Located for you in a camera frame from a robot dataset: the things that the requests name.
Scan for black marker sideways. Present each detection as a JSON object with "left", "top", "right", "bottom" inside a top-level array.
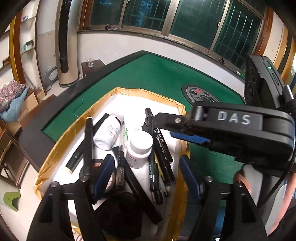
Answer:
[{"left": 144, "top": 107, "right": 174, "bottom": 164}]

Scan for slim black pen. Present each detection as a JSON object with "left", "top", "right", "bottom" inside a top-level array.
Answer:
[{"left": 147, "top": 114, "right": 163, "bottom": 205}]

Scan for white pill bottle with cap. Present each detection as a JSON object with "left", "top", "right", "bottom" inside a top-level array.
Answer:
[{"left": 126, "top": 131, "right": 154, "bottom": 169}]

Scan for black marker cream end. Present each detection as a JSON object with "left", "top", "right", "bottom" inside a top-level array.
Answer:
[{"left": 65, "top": 113, "right": 110, "bottom": 173}]

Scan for white plastic bottle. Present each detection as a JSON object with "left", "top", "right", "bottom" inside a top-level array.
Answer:
[
  {"left": 93, "top": 113, "right": 124, "bottom": 151},
  {"left": 125, "top": 124, "right": 142, "bottom": 141}
]

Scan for black round ribbed cap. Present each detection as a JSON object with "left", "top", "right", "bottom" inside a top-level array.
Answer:
[{"left": 94, "top": 192, "right": 143, "bottom": 240}]

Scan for black electrical tape roll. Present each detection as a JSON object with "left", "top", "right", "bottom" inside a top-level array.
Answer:
[{"left": 93, "top": 158, "right": 115, "bottom": 193}]

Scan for black marker beige cap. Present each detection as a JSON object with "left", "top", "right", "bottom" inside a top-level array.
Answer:
[{"left": 83, "top": 117, "right": 93, "bottom": 176}]

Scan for black marker purple cap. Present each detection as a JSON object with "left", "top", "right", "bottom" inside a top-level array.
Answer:
[{"left": 152, "top": 137, "right": 175, "bottom": 186}]

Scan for yellow white pen black grip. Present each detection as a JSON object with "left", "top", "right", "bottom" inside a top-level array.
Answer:
[{"left": 155, "top": 157, "right": 169, "bottom": 197}]

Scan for right hand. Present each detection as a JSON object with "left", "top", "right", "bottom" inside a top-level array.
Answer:
[{"left": 234, "top": 170, "right": 296, "bottom": 235}]

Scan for round grey table centre panel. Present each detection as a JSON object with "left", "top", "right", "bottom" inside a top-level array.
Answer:
[{"left": 181, "top": 84, "right": 219, "bottom": 105}]

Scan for white green stool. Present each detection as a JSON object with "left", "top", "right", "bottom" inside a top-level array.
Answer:
[{"left": 3, "top": 191, "right": 21, "bottom": 212}]

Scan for wooden tv stand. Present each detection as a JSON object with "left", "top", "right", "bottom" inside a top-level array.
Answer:
[{"left": 1, "top": 119, "right": 29, "bottom": 189}]

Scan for gold rimmed white box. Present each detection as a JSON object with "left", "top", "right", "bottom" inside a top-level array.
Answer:
[{"left": 34, "top": 87, "right": 191, "bottom": 241}]

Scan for green barred window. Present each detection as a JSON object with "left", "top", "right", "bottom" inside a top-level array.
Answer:
[{"left": 79, "top": 0, "right": 273, "bottom": 70}]

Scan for dark wooden side table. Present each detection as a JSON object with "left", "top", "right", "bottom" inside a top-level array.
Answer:
[{"left": 81, "top": 59, "right": 105, "bottom": 77}]

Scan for glass cup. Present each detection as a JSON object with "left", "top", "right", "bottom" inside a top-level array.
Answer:
[{"left": 86, "top": 57, "right": 94, "bottom": 68}]

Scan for folded floral blue blanket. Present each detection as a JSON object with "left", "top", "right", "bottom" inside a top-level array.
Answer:
[{"left": 1, "top": 80, "right": 29, "bottom": 123}]

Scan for tall silver tower fan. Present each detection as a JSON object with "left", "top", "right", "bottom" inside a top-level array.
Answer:
[{"left": 55, "top": 0, "right": 82, "bottom": 87}]

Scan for white wall shelf unit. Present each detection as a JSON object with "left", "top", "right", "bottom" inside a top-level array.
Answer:
[{"left": 1, "top": 1, "right": 43, "bottom": 90}]

